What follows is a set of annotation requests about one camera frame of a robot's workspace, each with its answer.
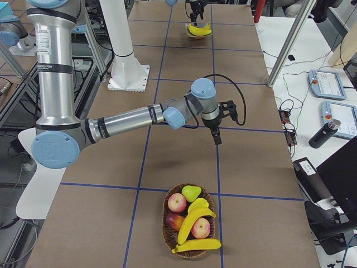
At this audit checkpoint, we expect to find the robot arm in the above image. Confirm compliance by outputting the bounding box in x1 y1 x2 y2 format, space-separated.
26 1 221 169

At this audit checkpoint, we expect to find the teach pendant far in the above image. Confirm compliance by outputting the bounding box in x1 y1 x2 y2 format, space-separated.
308 70 346 101

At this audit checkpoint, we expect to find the teach pendant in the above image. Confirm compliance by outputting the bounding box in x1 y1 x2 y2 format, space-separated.
321 101 356 140
308 70 346 101

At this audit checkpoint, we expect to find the pink apple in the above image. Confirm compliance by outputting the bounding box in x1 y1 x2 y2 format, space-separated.
191 217 211 239
167 193 187 213

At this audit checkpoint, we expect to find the black monitor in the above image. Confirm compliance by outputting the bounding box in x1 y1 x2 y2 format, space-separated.
317 137 356 218

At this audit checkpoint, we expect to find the aluminium frame post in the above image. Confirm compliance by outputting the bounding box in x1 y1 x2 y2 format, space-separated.
267 0 317 88

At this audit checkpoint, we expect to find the black bottle silver cap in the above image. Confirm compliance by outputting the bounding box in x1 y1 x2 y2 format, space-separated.
308 119 341 149

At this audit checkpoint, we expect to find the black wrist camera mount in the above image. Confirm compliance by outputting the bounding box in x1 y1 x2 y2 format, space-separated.
219 100 238 123

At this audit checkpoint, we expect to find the green pear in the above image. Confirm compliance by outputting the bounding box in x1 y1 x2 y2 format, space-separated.
181 185 202 203

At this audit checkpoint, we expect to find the small electronics board far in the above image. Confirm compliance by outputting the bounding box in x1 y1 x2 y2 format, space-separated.
278 109 291 124

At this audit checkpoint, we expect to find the grey square plate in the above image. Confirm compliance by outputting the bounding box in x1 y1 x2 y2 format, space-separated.
185 23 212 39

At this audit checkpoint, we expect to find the dark red mango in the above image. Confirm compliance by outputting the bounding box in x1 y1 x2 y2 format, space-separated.
165 212 185 231

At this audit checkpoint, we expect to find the brown wicker basket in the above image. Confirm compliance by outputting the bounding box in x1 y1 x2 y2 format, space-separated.
162 183 215 259

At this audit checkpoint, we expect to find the black box white label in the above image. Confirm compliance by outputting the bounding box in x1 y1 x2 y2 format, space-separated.
293 157 332 203

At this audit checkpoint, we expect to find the small electronics board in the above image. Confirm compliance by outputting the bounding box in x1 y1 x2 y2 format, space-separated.
278 109 291 124
284 131 297 147

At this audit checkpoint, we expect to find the teach pendant near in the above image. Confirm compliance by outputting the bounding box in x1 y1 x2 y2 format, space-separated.
321 101 356 140

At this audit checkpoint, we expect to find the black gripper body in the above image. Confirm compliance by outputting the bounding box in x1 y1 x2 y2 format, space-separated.
189 0 208 14
202 118 220 131

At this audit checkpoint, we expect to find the white camera pole base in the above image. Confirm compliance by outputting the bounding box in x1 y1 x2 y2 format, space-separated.
100 0 150 92

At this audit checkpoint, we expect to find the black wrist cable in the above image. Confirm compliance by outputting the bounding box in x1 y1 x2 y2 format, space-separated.
184 74 247 130

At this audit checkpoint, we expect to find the pink apple right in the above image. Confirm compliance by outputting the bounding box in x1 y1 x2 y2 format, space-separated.
191 217 211 239

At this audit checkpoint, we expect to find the small electronics board near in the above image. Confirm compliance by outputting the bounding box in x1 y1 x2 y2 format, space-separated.
284 131 297 147

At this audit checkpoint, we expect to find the pink apple left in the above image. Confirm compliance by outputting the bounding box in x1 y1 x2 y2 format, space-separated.
167 193 187 213

